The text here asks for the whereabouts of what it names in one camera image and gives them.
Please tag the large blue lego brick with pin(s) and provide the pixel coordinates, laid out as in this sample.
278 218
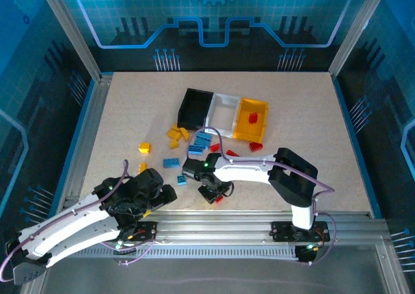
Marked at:
202 141

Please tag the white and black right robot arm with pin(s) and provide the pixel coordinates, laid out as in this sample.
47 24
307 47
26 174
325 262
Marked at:
246 174

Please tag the grey metal front panel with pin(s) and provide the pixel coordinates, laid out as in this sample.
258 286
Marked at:
210 277

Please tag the small yellow lego brick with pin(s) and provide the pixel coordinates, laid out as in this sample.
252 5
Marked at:
142 166

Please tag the small blue lego brick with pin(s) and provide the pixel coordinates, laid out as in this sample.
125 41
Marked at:
182 179

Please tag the aluminium side rail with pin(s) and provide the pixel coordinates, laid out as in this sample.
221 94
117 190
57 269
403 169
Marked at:
88 138

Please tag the black plastic bin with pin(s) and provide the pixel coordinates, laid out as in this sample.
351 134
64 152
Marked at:
194 109

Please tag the clear plastic bin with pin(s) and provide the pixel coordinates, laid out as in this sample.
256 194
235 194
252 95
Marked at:
210 112

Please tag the yellow lego slope brick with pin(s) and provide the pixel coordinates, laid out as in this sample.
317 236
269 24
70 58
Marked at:
175 143
172 133
184 134
177 127

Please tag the blue table edge strip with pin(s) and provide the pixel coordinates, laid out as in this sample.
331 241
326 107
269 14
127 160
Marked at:
74 144
356 144

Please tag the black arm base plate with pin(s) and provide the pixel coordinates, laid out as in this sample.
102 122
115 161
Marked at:
282 232
149 229

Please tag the aluminium frame post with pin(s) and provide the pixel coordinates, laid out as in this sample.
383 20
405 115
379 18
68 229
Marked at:
357 28
73 34

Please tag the aluminium front rail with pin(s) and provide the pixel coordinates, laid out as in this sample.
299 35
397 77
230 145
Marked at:
210 222

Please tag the yellow plastic bin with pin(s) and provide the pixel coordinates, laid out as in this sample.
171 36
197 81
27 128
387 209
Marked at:
246 131

